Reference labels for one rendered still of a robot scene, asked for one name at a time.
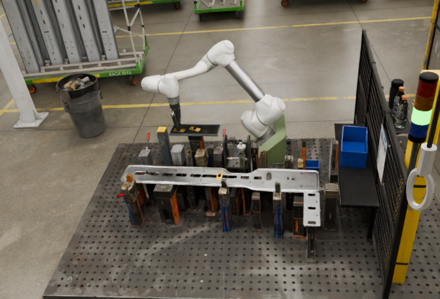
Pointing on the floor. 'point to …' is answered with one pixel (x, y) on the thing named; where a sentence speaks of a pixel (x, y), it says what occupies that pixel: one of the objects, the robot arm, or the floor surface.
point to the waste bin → (83, 103)
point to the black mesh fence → (363, 111)
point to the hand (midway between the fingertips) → (178, 125)
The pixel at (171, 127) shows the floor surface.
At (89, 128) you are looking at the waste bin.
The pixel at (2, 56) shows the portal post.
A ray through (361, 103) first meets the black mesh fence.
